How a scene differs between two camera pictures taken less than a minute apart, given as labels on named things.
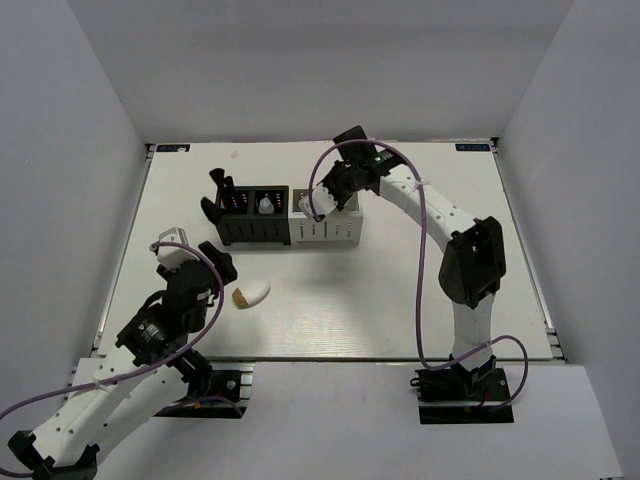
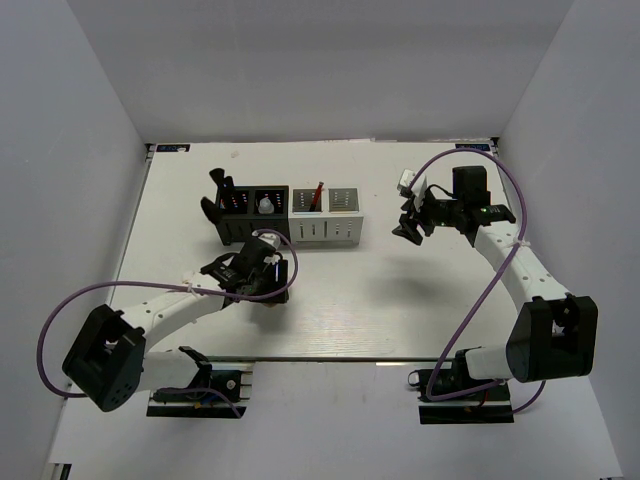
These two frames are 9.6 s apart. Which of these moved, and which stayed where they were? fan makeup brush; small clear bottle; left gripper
Moved: left gripper
Stayed: fan makeup brush; small clear bottle
